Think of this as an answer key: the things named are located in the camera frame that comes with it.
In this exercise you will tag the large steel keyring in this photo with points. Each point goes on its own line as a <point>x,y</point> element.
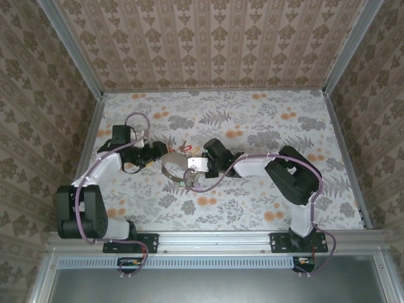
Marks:
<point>164,173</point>

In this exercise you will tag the red plastic key tag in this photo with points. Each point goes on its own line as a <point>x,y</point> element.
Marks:
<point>187,147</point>

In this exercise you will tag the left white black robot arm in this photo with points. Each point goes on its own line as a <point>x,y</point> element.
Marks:
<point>110,166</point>

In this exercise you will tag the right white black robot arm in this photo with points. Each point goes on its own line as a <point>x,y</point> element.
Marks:
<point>252,167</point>

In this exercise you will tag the yellow plastic key tag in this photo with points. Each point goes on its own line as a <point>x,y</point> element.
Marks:
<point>195,149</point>

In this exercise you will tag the black electronics board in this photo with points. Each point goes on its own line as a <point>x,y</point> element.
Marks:
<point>304,263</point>
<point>132,263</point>

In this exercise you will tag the grey metal panel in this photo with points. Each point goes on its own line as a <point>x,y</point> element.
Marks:
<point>205,287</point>

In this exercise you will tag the aluminium table side rail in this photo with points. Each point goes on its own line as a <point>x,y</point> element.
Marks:
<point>347,158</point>
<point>91,135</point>

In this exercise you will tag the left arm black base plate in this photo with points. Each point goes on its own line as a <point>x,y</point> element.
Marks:
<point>148,243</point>

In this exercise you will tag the aluminium mounting rail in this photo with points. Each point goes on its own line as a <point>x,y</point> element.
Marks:
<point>214,241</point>

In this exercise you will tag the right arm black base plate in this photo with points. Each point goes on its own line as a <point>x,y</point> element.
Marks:
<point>279,243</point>

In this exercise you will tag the aluminium frame post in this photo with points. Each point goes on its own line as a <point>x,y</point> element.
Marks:
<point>351,47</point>
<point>73,47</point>

